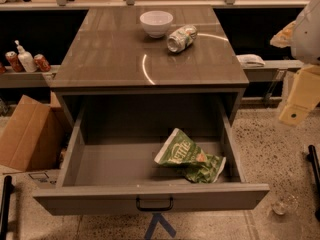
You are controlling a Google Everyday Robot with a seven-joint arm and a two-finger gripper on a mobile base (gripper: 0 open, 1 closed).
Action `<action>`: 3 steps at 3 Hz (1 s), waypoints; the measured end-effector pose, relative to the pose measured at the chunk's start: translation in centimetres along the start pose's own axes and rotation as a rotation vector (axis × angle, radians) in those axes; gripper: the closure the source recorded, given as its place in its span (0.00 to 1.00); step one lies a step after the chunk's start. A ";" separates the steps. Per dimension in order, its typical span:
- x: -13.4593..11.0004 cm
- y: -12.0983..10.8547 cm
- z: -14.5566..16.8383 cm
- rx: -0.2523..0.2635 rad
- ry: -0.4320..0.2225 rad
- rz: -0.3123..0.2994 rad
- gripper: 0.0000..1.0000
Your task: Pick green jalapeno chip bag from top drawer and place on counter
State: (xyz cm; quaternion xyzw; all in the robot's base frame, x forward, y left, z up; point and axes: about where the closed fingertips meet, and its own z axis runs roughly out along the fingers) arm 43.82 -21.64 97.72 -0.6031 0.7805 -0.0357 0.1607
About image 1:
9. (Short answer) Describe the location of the grey side shelf right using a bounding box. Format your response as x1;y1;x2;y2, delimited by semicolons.
244;60;303;82

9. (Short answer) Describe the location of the black bar left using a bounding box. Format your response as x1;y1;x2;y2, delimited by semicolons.
0;175;14;240

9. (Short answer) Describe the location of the white ceramic bowl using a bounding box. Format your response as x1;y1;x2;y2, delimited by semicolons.
140;11;173;38

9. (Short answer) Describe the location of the grey cabinet counter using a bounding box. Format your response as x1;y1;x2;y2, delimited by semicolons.
51;6;248;120

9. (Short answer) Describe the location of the black bar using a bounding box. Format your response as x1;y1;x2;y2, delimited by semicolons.
306;144;320;222
0;175;14;240

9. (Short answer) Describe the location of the black bar right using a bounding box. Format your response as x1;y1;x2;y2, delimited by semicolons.
306;144;320;222

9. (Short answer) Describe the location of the grey open drawer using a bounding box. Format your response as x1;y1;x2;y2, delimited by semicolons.
34;94;269;215

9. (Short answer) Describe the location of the green jalapeno chip bag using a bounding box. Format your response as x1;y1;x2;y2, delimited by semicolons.
154;128;226;183

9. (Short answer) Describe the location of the clear plastic cup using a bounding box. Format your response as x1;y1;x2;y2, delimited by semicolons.
271;194;298;216

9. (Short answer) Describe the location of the red soda can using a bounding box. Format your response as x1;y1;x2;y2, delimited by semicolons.
5;51;23;72
34;54;51;72

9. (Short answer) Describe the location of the grey side shelf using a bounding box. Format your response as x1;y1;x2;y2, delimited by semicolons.
0;65;60;88
244;60;303;82

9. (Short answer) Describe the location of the folded white cloth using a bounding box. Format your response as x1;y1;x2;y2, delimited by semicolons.
237;54;265;68

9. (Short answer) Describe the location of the red soda can right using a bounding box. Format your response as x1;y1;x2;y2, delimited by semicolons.
34;54;51;72

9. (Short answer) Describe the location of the brown cardboard box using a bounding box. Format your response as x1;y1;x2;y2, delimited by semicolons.
0;93;71;172

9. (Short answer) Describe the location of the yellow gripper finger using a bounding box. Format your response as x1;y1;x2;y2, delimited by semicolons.
279;65;320;126
270;21;296;48

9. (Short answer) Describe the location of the white pump bottle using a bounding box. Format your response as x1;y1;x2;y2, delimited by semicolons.
15;40;37;73

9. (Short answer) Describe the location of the black drawer handle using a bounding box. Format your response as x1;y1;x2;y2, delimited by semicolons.
136;197;174;212

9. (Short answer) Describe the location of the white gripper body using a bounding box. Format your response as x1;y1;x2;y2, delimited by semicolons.
291;0;320;65

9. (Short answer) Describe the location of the red soda can left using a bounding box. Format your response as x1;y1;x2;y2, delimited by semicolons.
5;51;23;72

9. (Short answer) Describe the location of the grey side shelf left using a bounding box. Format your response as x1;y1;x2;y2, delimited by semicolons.
0;65;60;88

